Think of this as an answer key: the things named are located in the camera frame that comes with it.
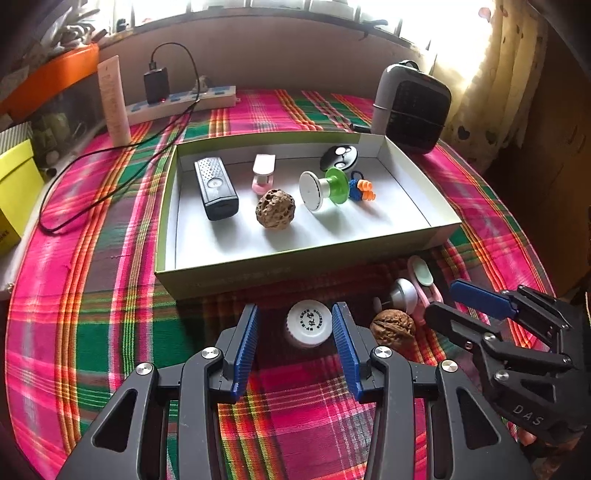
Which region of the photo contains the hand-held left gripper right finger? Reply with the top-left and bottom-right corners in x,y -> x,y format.
331,302 -> 536,480

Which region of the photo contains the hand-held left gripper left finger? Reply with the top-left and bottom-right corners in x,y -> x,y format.
55,304 -> 260,480

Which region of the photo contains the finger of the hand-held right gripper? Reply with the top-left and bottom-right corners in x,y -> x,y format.
449,278 -> 561,344
424,300 -> 573,384

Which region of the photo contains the white round bottle cap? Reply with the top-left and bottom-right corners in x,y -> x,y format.
284,299 -> 334,349

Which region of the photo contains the smooth brown walnut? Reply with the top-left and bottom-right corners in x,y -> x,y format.
370,309 -> 416,348

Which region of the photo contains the green white cardboard box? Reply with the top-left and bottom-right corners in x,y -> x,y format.
154,130 -> 462,301

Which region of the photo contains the bumpy brown walnut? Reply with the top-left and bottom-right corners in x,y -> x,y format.
255,188 -> 296,229

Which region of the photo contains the blue orange keychain toy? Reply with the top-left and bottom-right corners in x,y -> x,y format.
347,170 -> 377,203

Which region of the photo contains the pink clip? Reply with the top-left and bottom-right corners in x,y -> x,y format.
250,154 -> 277,195

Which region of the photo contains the black round remote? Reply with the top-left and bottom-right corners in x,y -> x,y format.
320,144 -> 360,172

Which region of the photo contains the white green spool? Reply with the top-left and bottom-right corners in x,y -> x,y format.
298,167 -> 350,213

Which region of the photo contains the wooden cabinet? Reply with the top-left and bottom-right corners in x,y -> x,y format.
485,23 -> 591,296

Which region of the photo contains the black rectangular device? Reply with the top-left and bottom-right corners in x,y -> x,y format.
193,157 -> 240,221

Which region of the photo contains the grey space heater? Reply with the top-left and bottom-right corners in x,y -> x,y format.
372,60 -> 452,155

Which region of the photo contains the cream curtain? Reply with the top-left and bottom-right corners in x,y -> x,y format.
434,0 -> 550,171

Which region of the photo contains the white power strip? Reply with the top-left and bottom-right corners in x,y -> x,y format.
122,84 -> 237,125

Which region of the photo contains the yellow box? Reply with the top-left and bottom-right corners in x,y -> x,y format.
0,138 -> 47,257

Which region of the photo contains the black charger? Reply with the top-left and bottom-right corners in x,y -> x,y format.
143,67 -> 169,104

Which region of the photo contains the cream lotion tube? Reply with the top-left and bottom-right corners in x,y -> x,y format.
97,55 -> 131,146

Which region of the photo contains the striped gift box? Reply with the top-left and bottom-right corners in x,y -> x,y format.
0,122 -> 35,153

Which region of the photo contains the orange box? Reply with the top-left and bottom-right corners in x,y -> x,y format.
0,44 -> 101,118

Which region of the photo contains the pale artificial plant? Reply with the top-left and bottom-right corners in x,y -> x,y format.
41,4 -> 100,54

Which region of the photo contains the black charger cable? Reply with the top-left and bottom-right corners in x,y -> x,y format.
39,42 -> 202,234

